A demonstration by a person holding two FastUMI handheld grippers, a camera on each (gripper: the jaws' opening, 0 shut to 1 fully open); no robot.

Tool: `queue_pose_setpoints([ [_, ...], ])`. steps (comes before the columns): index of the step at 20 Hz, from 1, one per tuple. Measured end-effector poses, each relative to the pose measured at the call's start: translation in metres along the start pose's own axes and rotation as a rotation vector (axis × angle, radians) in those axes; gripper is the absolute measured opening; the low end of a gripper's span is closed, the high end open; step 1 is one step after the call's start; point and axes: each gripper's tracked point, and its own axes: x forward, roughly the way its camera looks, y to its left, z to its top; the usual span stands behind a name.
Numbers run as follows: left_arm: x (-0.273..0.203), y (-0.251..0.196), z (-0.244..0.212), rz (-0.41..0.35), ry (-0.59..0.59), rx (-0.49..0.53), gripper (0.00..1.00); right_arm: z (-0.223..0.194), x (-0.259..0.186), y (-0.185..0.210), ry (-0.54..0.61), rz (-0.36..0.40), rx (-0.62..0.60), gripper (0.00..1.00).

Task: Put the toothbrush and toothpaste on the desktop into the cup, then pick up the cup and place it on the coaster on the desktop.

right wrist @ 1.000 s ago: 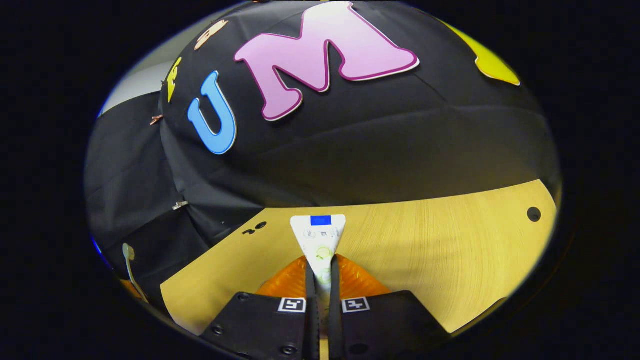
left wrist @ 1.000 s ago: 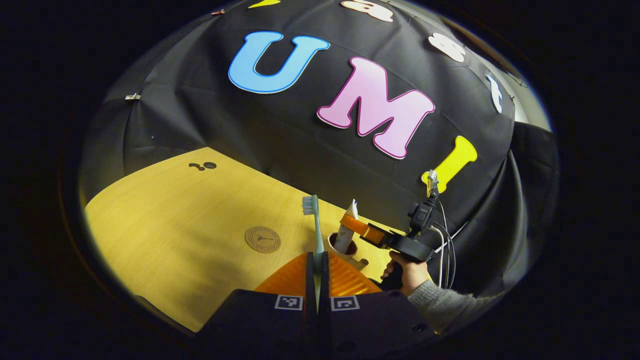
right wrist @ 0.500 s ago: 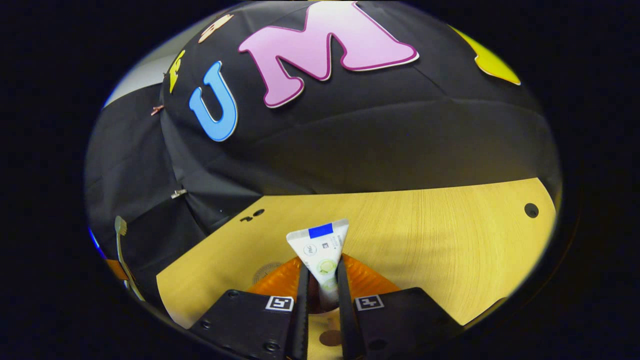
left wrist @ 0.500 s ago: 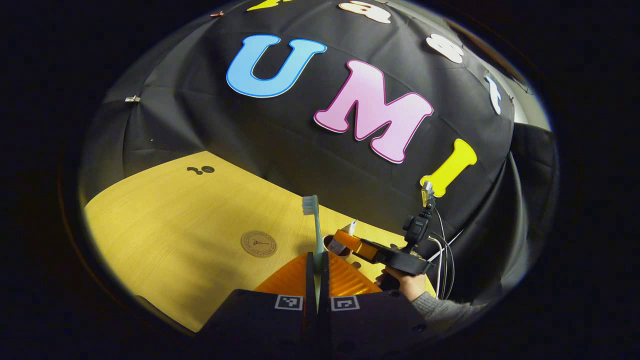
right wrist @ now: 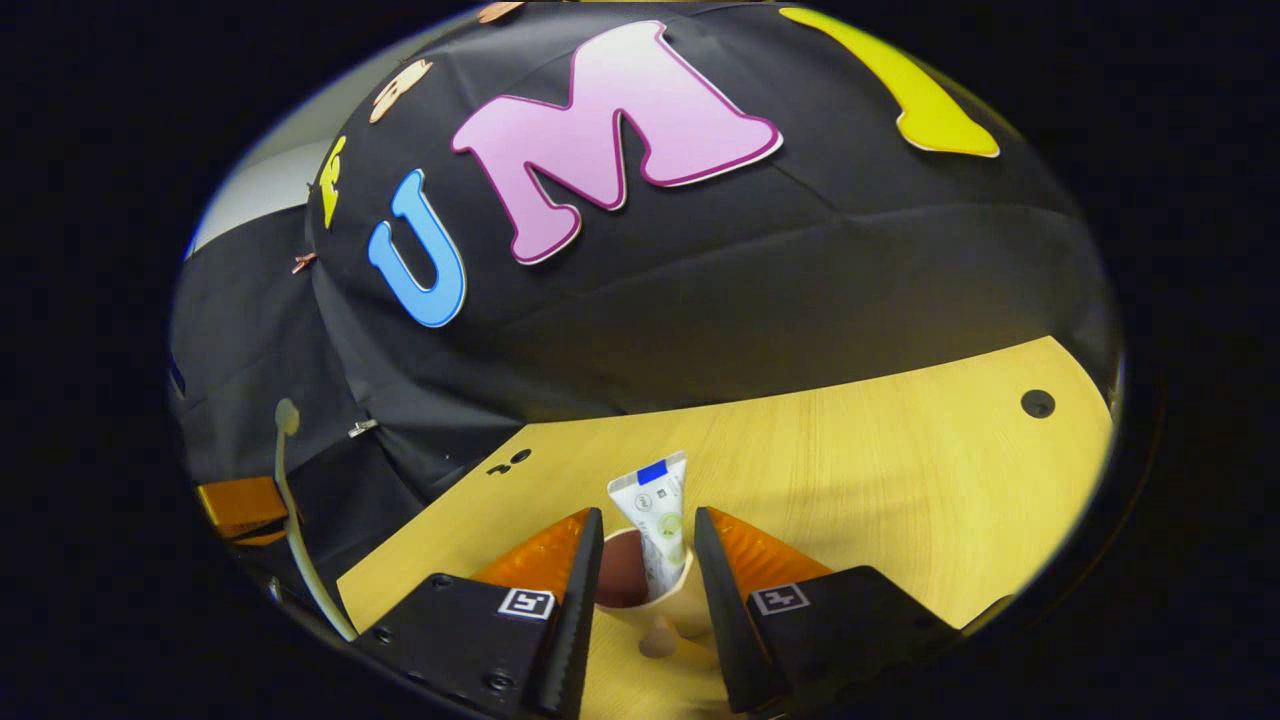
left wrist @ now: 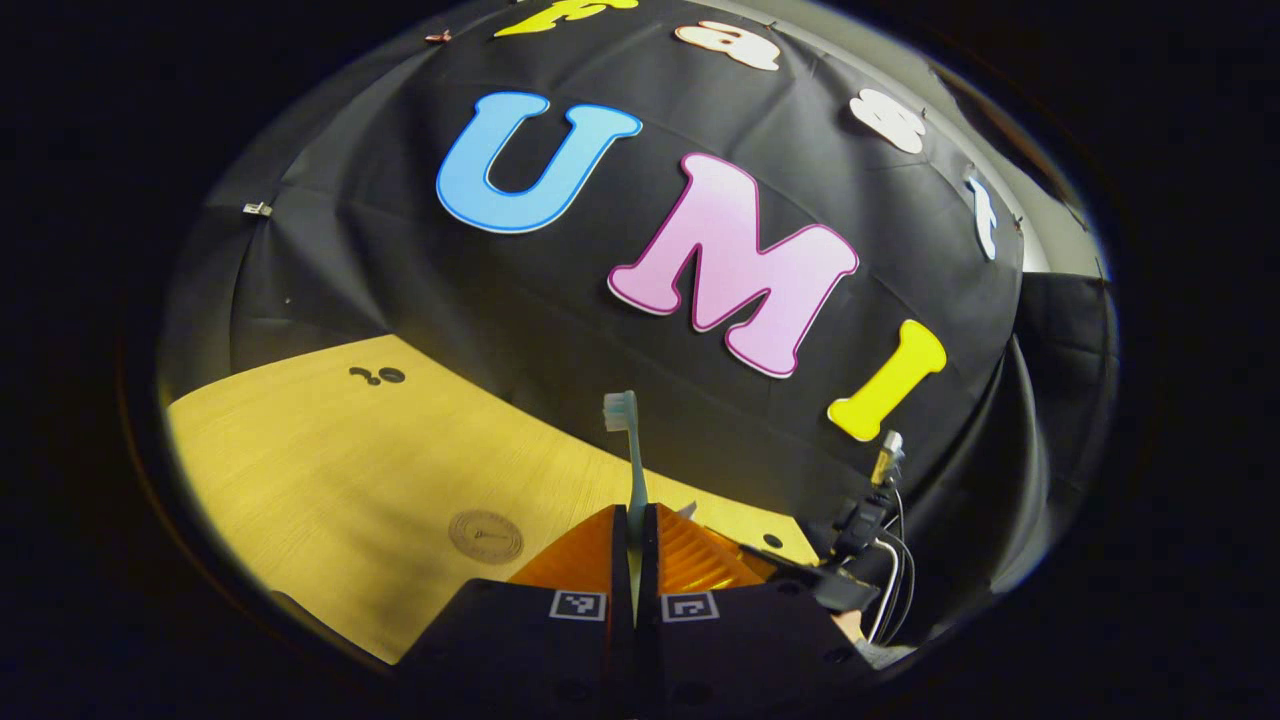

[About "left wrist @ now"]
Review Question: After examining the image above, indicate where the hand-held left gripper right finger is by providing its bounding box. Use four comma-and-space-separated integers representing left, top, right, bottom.
636, 502, 886, 720

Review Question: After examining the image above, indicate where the gripper cable with plug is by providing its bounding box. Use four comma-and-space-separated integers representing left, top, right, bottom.
868, 430, 914, 646

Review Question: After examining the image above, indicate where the light green toothbrush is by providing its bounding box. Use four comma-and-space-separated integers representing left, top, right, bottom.
602, 389, 651, 613

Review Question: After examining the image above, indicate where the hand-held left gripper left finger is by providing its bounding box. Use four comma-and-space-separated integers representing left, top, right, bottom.
395, 503, 637, 720

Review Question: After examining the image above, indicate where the round brown coaster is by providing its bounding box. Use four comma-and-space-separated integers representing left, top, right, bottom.
448, 510, 524, 566

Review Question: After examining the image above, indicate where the wooden desktop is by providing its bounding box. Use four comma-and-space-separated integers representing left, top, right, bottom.
165, 335, 821, 666

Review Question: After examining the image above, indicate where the black backdrop cloth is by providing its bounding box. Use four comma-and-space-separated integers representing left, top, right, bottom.
160, 0, 1121, 641

